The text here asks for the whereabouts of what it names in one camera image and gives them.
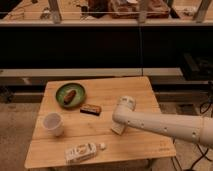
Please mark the green plate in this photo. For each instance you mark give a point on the green plate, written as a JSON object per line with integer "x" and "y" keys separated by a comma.
{"x": 65, "y": 89}

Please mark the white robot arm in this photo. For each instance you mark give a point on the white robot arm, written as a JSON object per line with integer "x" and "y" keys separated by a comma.
{"x": 195, "y": 129}

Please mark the long wooden bench shelf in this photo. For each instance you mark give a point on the long wooden bench shelf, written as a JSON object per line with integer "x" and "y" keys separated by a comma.
{"x": 104, "y": 72}

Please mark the brown chocolate bar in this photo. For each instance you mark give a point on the brown chocolate bar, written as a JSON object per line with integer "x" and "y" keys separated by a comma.
{"x": 90, "y": 109}

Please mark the white sponge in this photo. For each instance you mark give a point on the white sponge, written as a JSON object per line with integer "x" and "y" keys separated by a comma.
{"x": 118, "y": 128}

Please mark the white plastic cup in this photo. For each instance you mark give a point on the white plastic cup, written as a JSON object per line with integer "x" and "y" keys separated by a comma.
{"x": 53, "y": 124}

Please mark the brown pastry on plate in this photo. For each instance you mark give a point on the brown pastry on plate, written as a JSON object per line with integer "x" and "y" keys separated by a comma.
{"x": 69, "y": 97}

